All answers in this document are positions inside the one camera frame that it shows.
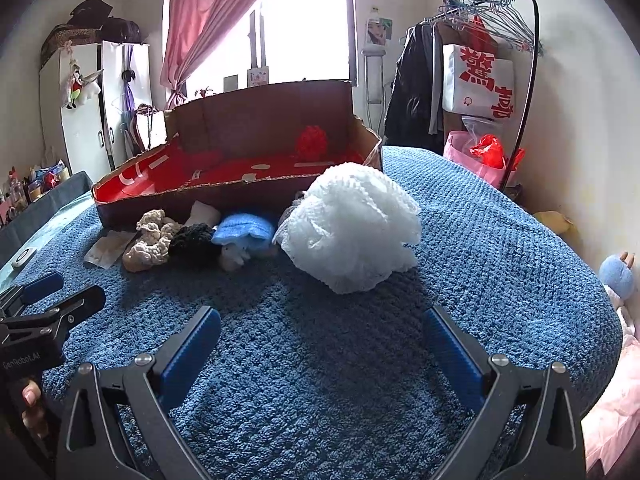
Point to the printed card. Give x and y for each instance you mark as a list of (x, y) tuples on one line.
[(258, 77)]

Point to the small potted plant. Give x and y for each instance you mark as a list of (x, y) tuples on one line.
[(203, 93)]

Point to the group of small bottles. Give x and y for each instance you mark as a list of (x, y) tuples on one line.
[(35, 180)]

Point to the metal crutch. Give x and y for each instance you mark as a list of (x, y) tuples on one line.
[(367, 85)]

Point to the dark jacket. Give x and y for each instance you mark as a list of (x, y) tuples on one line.
[(410, 95)]

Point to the red plastic bag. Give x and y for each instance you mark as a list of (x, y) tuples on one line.
[(490, 152)]

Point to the pink curtain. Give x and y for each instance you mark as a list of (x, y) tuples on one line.
[(200, 25)]

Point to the grey picture frame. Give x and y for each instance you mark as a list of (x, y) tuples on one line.
[(231, 83)]

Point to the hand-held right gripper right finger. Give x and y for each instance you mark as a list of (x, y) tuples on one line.
[(455, 355)]

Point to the small white plush toy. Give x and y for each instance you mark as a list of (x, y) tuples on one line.
[(234, 255)]

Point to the light teal bedsheet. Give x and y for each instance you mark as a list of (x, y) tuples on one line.
[(55, 220)]

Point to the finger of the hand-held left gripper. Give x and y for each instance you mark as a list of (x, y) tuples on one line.
[(42, 282), (75, 305)]

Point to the black clothes rack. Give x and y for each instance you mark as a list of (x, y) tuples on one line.
[(536, 35)]

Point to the blue knit blanket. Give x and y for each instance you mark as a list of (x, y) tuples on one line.
[(320, 320)]

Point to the white mesh bath pouf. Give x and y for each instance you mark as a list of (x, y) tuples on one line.
[(350, 220)]

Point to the beige knit scrunchie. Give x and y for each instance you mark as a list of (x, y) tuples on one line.
[(145, 245)]

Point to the cardboard box with red lining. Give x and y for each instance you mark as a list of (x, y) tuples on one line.
[(260, 110)]

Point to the pink quilt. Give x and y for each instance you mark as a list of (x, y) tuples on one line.
[(615, 400)]

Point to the white bag with red print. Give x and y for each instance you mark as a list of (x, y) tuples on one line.
[(475, 80)]

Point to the black bag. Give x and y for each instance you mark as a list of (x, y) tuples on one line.
[(105, 22)]

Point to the white wardrobe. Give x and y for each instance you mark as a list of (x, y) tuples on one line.
[(80, 130)]

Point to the hanging plush toy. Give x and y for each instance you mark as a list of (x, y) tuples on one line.
[(77, 85)]

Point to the blue plush toy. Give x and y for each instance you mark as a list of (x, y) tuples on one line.
[(617, 277)]

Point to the purple ribbon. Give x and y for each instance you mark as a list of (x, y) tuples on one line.
[(129, 80)]

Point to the window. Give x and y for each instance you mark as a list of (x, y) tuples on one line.
[(310, 20)]

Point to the white tissue sheet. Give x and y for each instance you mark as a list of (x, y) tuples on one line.
[(107, 247)]

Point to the yellow plush toy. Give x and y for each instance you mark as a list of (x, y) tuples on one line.
[(552, 220)]

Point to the brown patterned box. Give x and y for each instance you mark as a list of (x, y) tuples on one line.
[(62, 37)]

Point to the person's left hand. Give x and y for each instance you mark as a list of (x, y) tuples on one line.
[(31, 400)]

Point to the blue sponge block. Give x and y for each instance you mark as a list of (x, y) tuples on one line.
[(240, 227)]

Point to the white remote control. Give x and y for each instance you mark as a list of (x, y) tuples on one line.
[(22, 257)]

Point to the pink plastic bag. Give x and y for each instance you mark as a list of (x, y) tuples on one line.
[(457, 147)]

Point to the wall poster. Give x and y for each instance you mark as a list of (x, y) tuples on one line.
[(379, 32)]

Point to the dark grey bed frame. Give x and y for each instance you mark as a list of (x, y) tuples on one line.
[(45, 197)]

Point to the red mesh bath pouf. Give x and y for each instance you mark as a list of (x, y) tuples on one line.
[(311, 142)]

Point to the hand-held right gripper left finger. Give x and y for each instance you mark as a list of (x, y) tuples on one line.
[(192, 355)]

